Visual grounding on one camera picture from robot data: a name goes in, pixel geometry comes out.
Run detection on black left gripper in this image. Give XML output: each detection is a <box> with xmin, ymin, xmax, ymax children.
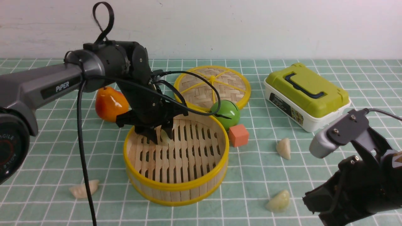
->
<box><xmin>115</xmin><ymin>78</ymin><xmax>189</xmax><ymax>145</ymax></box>

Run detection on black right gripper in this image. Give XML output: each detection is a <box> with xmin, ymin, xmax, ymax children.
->
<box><xmin>303</xmin><ymin>150</ymin><xmax>401</xmax><ymax>226</ymax></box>

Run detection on cream dumpling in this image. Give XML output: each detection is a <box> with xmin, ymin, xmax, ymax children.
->
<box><xmin>276</xmin><ymin>138</ymin><xmax>291</xmax><ymax>160</ymax></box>
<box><xmin>69</xmin><ymin>179</ymin><xmax>100</xmax><ymax>199</ymax></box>

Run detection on pale green dumpling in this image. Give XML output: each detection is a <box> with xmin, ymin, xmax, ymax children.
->
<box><xmin>160</xmin><ymin>129</ymin><xmax>171</xmax><ymax>145</ymax></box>
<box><xmin>265</xmin><ymin>189</ymin><xmax>290</xmax><ymax>213</ymax></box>

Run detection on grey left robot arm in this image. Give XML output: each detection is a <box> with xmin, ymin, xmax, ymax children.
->
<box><xmin>0</xmin><ymin>40</ymin><xmax>188</xmax><ymax>183</ymax></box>

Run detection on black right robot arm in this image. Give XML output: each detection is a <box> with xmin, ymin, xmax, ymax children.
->
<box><xmin>303</xmin><ymin>150</ymin><xmax>402</xmax><ymax>226</ymax></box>

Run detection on bamboo steamer tray yellow rim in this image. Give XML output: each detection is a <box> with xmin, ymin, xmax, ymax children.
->
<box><xmin>123</xmin><ymin>113</ymin><xmax>229</xmax><ymax>206</ymax></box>

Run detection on woven bamboo steamer lid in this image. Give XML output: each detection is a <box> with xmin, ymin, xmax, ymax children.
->
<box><xmin>174</xmin><ymin>66</ymin><xmax>251</xmax><ymax>111</ymax></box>

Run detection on orange red toy pear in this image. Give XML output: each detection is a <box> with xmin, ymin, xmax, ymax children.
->
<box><xmin>95</xmin><ymin>86</ymin><xmax>129</xmax><ymax>123</ymax></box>

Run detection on green toy apple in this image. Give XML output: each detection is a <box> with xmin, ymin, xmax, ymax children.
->
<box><xmin>208</xmin><ymin>99</ymin><xmax>240</xmax><ymax>131</ymax></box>

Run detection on orange foam cube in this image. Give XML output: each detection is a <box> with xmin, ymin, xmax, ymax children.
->
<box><xmin>228</xmin><ymin>124</ymin><xmax>249</xmax><ymax>147</ymax></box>

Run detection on green white lunch box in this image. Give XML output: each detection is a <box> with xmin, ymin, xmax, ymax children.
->
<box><xmin>263</xmin><ymin>62</ymin><xmax>351</xmax><ymax>132</ymax></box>

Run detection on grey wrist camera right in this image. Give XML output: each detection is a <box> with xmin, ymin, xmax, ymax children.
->
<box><xmin>309</xmin><ymin>108</ymin><xmax>393</xmax><ymax>164</ymax></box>

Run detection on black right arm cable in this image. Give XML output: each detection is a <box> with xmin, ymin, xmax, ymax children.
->
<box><xmin>366</xmin><ymin>108</ymin><xmax>402</xmax><ymax>121</ymax></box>

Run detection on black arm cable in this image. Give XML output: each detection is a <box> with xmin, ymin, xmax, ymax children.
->
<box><xmin>366</xmin><ymin>108</ymin><xmax>402</xmax><ymax>121</ymax></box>
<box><xmin>64</xmin><ymin>2</ymin><xmax>222</xmax><ymax>226</ymax></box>

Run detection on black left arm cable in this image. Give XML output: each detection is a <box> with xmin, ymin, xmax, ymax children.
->
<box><xmin>64</xmin><ymin>2</ymin><xmax>222</xmax><ymax>226</ymax></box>

